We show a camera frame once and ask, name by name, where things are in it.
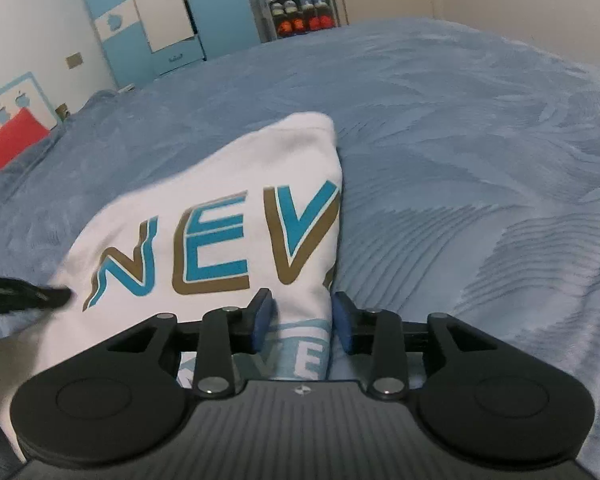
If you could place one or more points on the beige wall socket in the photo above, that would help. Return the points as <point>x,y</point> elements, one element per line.
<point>74,60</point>
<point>62,111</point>

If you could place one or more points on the apple print headboard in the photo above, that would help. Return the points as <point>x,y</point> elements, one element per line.
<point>10,97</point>

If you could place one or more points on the grey shoe rack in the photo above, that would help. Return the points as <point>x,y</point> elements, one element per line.
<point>300,12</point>

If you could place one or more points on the blue and white wardrobe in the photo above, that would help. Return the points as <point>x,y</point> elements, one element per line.
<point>155,10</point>

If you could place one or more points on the white printed sweatshirt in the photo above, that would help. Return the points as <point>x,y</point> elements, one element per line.
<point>230,175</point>

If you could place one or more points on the blue fleece blanket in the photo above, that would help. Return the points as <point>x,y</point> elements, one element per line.
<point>455,160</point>

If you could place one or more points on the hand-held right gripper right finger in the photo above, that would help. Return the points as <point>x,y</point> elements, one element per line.
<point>342,322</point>

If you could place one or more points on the red pillow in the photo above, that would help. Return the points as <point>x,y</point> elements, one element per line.
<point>7,142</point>

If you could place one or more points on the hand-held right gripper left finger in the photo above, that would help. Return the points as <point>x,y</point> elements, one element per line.
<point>261,321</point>

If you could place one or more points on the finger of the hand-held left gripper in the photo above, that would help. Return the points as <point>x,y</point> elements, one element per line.
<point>25,294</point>

